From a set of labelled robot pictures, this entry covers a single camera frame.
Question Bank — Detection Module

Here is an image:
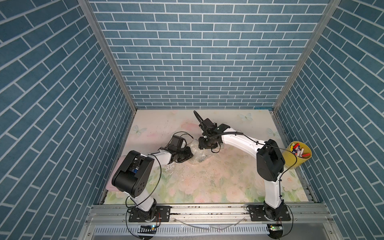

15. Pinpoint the yellow pen cup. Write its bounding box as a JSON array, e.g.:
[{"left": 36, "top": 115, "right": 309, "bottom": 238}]
[{"left": 283, "top": 141, "right": 312, "bottom": 168}]

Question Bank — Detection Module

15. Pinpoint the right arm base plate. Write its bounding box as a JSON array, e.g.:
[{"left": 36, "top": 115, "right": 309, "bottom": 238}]
[{"left": 246, "top": 204, "right": 292, "bottom": 222}]

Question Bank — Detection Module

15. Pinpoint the aluminium front rail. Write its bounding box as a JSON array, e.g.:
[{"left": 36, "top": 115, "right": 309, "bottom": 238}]
[{"left": 85, "top": 202, "right": 333, "bottom": 226}]

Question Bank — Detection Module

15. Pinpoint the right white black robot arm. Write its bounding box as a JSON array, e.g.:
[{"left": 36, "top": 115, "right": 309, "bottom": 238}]
[{"left": 194, "top": 112, "right": 285, "bottom": 221}]

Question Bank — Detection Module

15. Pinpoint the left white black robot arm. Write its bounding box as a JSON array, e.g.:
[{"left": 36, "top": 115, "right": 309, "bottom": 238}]
[{"left": 111, "top": 136, "right": 194, "bottom": 219}]

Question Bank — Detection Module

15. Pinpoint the clear bubble wrap sheet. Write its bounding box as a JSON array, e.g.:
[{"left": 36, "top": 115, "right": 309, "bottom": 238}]
[{"left": 165, "top": 140, "right": 217, "bottom": 178}]

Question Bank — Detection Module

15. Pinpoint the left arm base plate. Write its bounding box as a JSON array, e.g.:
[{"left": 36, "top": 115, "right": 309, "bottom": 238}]
[{"left": 128, "top": 206, "right": 171, "bottom": 223}]

